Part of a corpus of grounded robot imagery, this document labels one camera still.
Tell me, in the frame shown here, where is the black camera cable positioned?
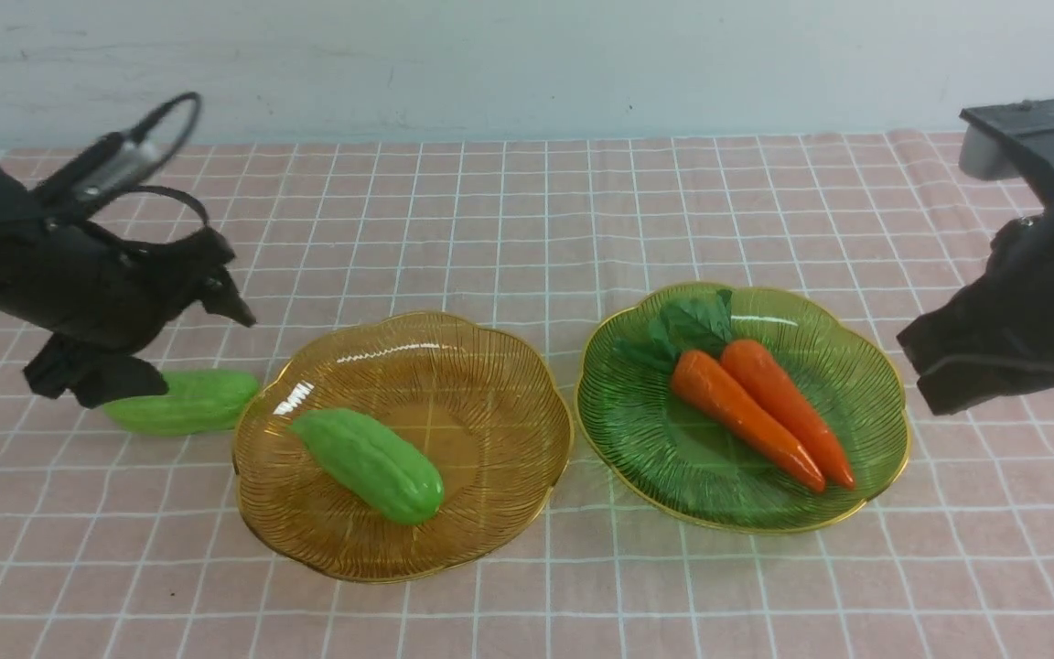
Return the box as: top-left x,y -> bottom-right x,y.
120,91 -> 210,230

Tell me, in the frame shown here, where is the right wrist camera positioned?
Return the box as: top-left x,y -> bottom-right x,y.
958,99 -> 1054,208

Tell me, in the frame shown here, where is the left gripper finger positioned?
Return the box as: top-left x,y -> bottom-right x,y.
24,334 -> 170,409
198,270 -> 258,327

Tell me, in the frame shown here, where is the green toy bitter gourd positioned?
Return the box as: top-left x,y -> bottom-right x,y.
289,408 -> 445,525

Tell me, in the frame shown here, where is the amber ribbed plastic plate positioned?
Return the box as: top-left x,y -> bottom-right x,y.
231,311 -> 575,583

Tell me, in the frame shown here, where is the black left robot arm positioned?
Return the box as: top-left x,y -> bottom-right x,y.
0,167 -> 256,408

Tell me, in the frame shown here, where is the green ribbed plastic plate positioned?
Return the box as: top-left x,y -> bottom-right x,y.
575,282 -> 912,535

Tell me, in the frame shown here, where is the orange toy carrot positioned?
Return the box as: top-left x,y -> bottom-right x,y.
657,289 -> 856,491
614,340 -> 827,492

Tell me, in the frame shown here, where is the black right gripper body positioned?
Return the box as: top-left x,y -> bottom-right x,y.
897,203 -> 1054,416

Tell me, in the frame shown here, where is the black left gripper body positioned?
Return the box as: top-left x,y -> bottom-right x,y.
0,220 -> 234,353

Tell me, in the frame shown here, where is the green toy gourd far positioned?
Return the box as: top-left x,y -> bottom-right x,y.
102,370 -> 260,438

